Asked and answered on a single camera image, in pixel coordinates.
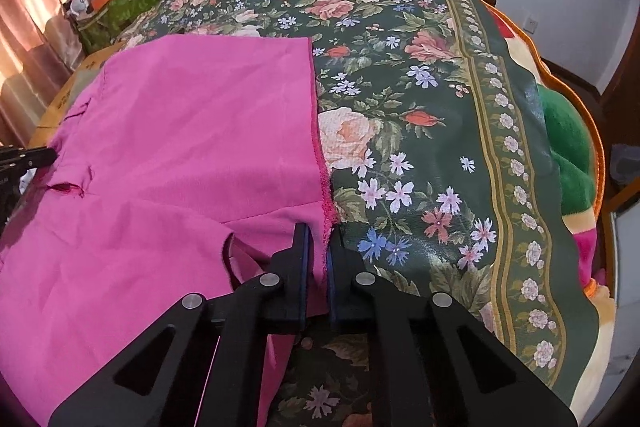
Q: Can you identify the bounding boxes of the magenta pink pants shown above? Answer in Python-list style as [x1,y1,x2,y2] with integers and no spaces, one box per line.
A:
[1,35,334,425]

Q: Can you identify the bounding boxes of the pink striped curtain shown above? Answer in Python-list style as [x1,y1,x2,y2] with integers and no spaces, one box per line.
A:
[1,0,84,145]

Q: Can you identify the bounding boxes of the green basket of clutter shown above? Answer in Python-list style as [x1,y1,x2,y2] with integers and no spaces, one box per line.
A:
[63,0,160,54]

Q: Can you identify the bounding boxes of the dark green floral bedspread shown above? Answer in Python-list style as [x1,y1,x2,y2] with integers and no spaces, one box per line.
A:
[124,0,599,406]

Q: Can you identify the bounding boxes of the colourful plush blanket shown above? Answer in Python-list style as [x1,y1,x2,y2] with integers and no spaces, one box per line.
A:
[482,0,616,421]

